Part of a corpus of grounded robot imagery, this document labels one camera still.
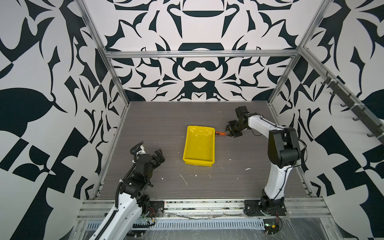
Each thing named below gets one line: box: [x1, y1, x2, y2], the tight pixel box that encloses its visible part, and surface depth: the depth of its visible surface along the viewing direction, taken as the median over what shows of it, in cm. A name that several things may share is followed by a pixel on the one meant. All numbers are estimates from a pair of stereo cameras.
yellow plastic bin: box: [182, 125, 216, 167], surface depth 96 cm
